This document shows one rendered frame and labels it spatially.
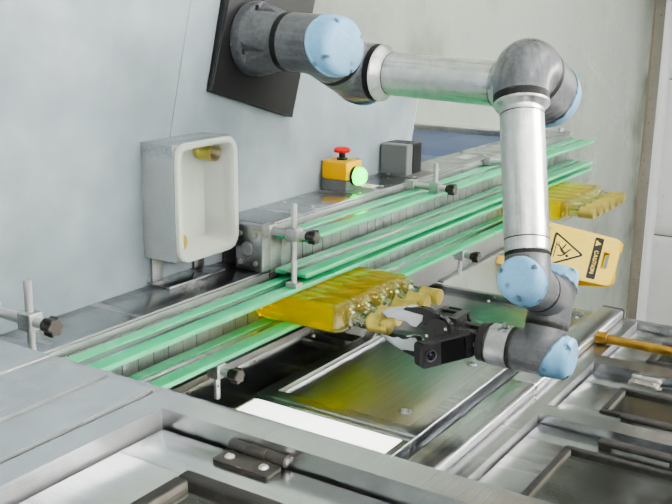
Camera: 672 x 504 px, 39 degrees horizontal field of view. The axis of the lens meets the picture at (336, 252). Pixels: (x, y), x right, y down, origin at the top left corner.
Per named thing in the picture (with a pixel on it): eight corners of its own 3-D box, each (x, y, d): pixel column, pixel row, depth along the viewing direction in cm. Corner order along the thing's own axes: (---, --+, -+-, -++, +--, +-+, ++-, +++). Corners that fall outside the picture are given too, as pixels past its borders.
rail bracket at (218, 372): (177, 392, 176) (234, 409, 169) (176, 357, 174) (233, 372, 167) (191, 385, 179) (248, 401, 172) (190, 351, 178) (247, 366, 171)
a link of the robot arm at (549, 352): (584, 336, 167) (574, 385, 166) (524, 325, 172) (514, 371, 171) (571, 330, 160) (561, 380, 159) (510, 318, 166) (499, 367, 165)
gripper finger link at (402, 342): (395, 340, 186) (437, 342, 180) (380, 349, 181) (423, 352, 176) (393, 324, 185) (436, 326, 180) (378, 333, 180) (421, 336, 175)
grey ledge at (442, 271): (311, 321, 228) (351, 330, 222) (311, 286, 226) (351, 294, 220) (479, 242, 306) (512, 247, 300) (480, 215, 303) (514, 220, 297)
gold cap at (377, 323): (365, 333, 180) (385, 337, 178) (365, 315, 179) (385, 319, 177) (374, 327, 183) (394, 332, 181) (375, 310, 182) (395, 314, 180)
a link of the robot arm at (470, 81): (317, 26, 196) (570, 43, 167) (353, 53, 209) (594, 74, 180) (301, 81, 195) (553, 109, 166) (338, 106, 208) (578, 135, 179)
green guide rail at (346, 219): (274, 237, 193) (306, 243, 189) (274, 232, 193) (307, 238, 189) (572, 140, 336) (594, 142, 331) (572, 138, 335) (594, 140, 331)
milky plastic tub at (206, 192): (146, 258, 182) (180, 265, 177) (141, 141, 176) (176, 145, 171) (206, 240, 196) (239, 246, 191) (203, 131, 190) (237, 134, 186)
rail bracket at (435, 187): (403, 190, 238) (451, 196, 231) (404, 161, 236) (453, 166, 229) (411, 188, 241) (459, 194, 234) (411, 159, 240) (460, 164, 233)
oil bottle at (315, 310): (256, 316, 193) (345, 336, 182) (255, 289, 191) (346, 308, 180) (272, 308, 197) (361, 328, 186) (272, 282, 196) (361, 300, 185)
